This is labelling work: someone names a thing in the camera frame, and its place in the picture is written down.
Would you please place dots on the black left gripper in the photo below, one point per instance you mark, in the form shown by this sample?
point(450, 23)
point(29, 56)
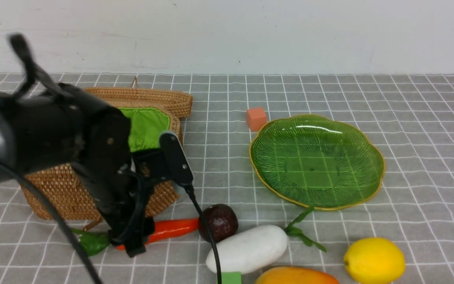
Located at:
point(128, 190)

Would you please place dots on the orange toy carrot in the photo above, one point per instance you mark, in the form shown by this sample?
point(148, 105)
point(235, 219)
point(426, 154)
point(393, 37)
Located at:
point(94, 243)

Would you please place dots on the orange toy mango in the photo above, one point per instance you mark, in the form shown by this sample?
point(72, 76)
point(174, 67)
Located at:
point(295, 275)

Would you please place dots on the woven wicker basket green lining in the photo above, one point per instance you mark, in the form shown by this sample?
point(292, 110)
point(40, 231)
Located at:
point(149, 119)

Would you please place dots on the green foam cube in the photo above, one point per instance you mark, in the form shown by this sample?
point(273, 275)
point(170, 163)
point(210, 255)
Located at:
point(231, 278)

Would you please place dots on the dark purple passion fruit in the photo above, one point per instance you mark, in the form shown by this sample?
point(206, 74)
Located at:
point(222, 221)

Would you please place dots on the white toy radish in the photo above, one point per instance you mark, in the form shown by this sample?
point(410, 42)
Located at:
point(258, 247)

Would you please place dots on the grey checked tablecloth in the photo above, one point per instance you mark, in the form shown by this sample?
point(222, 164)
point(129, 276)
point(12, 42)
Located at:
point(410, 118)

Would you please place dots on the orange foam cube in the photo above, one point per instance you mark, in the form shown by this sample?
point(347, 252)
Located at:
point(256, 118)

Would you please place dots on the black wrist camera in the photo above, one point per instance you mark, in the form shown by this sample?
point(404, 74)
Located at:
point(176, 160)

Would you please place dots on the green leaf-shaped glass plate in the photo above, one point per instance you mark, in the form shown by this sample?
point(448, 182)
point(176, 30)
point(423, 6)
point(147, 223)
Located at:
point(312, 161)

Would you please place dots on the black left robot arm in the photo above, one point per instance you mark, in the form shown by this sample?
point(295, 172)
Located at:
point(80, 129)

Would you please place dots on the woven wicker basket lid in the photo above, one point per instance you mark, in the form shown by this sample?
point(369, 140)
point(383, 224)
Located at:
point(178, 103)

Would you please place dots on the yellow toy lemon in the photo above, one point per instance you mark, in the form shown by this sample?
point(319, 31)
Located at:
point(374, 260)

